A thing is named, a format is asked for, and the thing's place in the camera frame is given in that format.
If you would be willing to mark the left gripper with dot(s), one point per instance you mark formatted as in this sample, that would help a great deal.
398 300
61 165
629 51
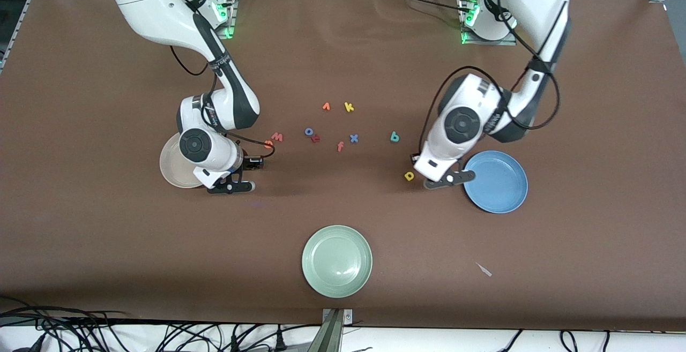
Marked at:
412 156

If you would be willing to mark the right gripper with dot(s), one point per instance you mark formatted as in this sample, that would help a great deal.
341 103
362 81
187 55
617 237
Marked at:
247 162

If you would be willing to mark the yellow letter d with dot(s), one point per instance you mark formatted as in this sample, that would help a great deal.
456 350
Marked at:
409 176

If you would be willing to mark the dark pink letter w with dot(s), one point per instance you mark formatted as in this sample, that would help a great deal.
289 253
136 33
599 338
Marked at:
277 136

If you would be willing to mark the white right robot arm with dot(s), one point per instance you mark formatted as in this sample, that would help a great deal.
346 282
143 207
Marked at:
155 9

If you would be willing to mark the yellow letter k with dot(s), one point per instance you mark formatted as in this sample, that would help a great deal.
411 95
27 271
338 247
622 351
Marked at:
349 107

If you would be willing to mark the beige round plate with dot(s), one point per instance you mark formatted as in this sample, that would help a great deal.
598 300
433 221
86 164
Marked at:
171 167

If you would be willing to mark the blue round plate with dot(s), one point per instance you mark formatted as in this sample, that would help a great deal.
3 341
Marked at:
498 183

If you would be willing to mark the pale green round plate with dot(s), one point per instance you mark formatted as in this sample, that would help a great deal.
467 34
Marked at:
337 261

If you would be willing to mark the small white paper scrap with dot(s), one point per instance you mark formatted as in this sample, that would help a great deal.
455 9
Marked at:
484 270

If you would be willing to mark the brown table cover sheet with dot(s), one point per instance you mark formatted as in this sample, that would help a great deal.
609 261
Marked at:
107 234

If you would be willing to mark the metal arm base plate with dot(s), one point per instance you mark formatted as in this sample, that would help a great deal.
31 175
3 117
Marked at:
490 43
232 17

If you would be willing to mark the metal camera stand bracket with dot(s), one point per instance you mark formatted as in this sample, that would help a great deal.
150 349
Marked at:
333 330

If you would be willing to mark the aluminium frame rail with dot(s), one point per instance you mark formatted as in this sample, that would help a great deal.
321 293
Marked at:
16 25

